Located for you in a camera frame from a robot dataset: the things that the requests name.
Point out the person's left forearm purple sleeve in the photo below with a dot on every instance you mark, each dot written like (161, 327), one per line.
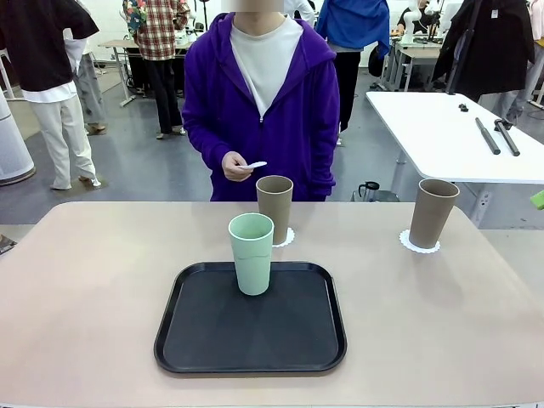
(325, 170)

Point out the grey background desk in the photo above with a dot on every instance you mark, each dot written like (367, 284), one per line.
(418, 53)
(115, 43)

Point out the person's right forearm purple sleeve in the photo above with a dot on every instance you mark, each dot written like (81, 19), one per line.
(204, 149)

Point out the black metal rod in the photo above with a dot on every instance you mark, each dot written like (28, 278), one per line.
(510, 142)
(488, 136)

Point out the person black top white trousers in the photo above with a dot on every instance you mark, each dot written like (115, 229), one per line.
(38, 42)

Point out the pale green tall cup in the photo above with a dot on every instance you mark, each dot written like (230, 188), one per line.
(253, 272)

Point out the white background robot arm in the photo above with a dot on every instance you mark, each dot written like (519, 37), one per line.
(408, 21)

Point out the person's right hand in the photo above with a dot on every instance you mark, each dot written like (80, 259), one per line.
(236, 168)

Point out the person in blue jacket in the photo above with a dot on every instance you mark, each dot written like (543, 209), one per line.
(353, 25)

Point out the black plastic serving tray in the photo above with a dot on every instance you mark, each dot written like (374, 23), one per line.
(255, 331)

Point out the small black clamp piece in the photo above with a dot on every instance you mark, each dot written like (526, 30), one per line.
(463, 107)

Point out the white cylindrical air purifier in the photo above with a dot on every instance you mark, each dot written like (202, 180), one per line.
(13, 149)

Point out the person in plaid shirt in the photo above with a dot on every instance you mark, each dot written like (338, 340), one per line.
(159, 34)

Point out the person in purple hoodie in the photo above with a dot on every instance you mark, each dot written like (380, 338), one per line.
(289, 127)

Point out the person in grey trousers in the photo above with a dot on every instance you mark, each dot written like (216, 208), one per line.
(91, 85)

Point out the dark flat object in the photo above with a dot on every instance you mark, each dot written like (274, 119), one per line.
(5, 245)

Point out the person in black coat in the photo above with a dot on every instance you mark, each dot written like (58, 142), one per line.
(489, 51)

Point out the brown tall cup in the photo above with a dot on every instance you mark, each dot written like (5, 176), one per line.
(274, 212)
(431, 217)

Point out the black hanging bag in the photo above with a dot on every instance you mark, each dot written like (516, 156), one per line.
(376, 64)

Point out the white work table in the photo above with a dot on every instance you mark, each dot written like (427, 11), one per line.
(433, 136)

